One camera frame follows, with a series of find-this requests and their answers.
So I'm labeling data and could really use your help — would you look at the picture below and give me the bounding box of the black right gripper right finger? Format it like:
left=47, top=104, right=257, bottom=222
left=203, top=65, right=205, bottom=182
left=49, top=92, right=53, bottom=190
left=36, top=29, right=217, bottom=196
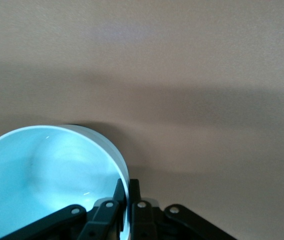
left=129, top=178, right=237, bottom=240

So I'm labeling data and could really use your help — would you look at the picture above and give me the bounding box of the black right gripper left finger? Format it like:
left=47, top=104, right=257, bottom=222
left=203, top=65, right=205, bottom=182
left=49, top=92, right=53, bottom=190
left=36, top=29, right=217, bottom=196
left=0, top=178, right=129, bottom=240

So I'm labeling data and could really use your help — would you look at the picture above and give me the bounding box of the light blue plastic bowl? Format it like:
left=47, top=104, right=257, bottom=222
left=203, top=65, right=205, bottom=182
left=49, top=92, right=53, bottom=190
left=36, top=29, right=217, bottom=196
left=0, top=124, right=130, bottom=240

